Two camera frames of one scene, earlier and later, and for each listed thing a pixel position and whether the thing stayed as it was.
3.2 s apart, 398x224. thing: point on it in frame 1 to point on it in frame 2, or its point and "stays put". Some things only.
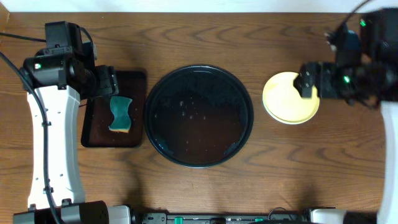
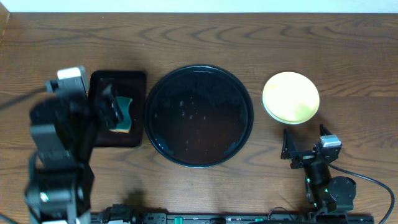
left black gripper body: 109,81 to 94,101
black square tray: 97,114 stays put
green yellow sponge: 122,121 stays put
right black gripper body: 331,71 to 300,161
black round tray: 198,116 stays put
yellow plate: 283,102 stays put
